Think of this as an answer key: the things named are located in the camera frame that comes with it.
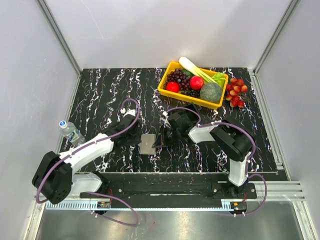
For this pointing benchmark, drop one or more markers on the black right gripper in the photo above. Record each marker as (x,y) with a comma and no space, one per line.
(159,142)

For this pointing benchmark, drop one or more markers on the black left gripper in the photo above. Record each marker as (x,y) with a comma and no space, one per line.
(137,139)

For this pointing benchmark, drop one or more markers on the beige leather card holder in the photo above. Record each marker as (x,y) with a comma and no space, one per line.
(146,145)

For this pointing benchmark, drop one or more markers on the black plastic card box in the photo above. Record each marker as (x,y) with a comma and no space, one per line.
(191,108)

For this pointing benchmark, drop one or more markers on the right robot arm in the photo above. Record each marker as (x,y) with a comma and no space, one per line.
(236,143)

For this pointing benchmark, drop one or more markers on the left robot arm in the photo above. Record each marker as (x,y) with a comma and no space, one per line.
(56,177)

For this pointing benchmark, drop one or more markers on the red apple left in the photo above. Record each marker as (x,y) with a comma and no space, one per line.
(172,87)

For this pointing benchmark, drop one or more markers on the red apple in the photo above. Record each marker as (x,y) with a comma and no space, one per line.
(196,82)
(172,87)

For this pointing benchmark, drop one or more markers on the clear plastic water bottle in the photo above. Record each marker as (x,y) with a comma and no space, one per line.
(69,131)

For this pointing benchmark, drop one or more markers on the dark purple grape bunch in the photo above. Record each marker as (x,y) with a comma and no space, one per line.
(183,82)

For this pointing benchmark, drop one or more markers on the red apple right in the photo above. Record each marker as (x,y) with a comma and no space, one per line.
(196,82)

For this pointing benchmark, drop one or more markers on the green melon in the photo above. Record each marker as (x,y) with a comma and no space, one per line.
(211,92)

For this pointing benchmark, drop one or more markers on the yellow plastic bin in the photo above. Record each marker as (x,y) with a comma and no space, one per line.
(198,101)

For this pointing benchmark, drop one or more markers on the white green leek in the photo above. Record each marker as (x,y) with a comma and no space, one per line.
(191,67)

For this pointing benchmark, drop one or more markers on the green lettuce leaf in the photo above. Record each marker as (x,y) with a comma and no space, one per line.
(219,79)

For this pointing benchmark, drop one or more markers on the red lychee bunch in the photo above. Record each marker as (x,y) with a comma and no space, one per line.
(235,93)

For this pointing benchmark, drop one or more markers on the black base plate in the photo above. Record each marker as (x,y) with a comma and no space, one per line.
(174,190)

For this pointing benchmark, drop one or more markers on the aluminium frame rail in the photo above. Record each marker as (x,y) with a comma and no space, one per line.
(44,7)

